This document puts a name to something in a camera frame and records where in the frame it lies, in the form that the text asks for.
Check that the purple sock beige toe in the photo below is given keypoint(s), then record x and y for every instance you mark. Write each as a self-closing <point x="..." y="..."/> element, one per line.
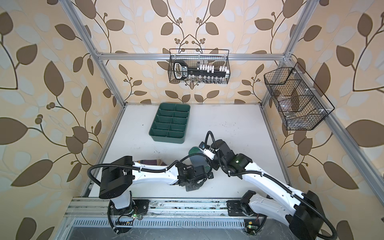
<point x="157" y="162"/>

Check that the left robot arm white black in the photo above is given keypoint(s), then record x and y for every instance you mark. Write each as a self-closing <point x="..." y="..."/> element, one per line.
<point x="114" y="179"/>

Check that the black wire basket wall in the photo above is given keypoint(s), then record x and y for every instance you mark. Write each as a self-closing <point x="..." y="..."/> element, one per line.
<point x="217" y="57"/>
<point x="301" y="103"/>

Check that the blue grey sock green toe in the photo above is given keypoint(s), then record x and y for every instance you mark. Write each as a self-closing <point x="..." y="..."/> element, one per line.
<point x="198" y="160"/>

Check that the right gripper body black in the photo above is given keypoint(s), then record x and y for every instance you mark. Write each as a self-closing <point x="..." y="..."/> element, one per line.
<point x="216" y="162"/>

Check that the black wire basket right wall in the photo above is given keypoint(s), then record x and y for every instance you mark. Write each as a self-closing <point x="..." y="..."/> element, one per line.
<point x="301" y="103"/>

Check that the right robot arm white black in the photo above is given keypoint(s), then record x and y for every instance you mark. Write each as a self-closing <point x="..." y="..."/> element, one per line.
<point x="301" y="212"/>

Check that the green divided plastic tray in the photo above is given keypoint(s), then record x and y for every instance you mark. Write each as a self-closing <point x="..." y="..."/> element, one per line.
<point x="170" y="123"/>

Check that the black tool in basket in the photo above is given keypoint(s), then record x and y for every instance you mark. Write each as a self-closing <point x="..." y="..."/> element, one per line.
<point x="183" y="71"/>

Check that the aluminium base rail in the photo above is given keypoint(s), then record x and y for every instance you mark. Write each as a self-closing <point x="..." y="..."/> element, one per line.
<point x="178" y="213"/>

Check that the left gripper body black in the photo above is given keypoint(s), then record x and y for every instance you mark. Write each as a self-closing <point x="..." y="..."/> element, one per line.
<point x="194" y="185"/>

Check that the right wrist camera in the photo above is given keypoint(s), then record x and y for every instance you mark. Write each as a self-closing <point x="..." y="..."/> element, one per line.
<point x="207" y="150"/>

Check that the black wire basket back wall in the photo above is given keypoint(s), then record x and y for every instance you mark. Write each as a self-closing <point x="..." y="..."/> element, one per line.
<point x="217" y="57"/>

